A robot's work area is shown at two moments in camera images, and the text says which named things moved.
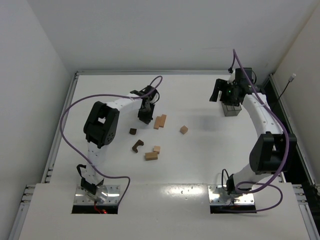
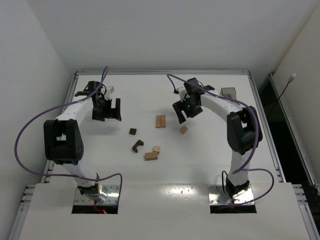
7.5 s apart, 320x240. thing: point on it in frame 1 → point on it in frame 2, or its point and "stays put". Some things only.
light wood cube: x=183 y=129 stays put
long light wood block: x=157 y=122 stays put
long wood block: x=162 y=120 stays put
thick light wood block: x=151 y=156 stays put
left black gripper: x=145 y=116 → x=107 y=113
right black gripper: x=222 y=90 → x=186 y=110
